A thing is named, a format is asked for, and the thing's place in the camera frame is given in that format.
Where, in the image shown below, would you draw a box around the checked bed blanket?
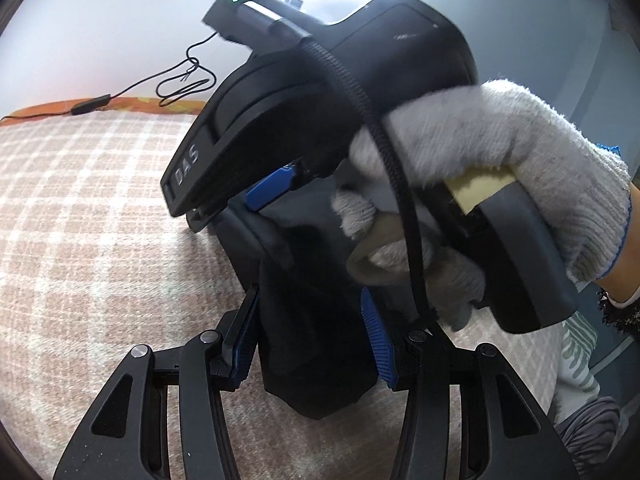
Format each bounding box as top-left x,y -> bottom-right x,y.
0,107 -> 571,480

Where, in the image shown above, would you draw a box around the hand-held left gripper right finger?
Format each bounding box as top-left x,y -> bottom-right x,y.
360,287 -> 581,480

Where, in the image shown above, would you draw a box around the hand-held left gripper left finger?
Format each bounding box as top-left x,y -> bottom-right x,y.
52,287 -> 261,480

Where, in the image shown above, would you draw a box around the black ring light cable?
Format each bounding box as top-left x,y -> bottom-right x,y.
0,0 -> 276,123

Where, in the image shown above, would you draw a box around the green striped pillow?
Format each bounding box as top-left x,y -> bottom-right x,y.
552,310 -> 601,411

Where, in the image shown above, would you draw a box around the person's right hand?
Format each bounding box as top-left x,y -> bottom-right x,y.
332,79 -> 632,333

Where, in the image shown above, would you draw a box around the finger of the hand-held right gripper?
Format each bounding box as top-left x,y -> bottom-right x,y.
246,157 -> 321,212
215,207 -> 296,281

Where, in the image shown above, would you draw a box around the orange bed sheet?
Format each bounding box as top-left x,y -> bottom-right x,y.
7,96 -> 208,118

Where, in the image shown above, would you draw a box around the black pants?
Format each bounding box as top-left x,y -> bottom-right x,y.
210,205 -> 441,421

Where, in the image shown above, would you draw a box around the person's right forearm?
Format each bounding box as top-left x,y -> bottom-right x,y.
596,180 -> 640,333

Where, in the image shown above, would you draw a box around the black braided cable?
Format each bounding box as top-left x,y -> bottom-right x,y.
300,40 -> 441,331

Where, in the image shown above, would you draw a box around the grey pleated cloth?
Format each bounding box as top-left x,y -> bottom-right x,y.
555,395 -> 626,466

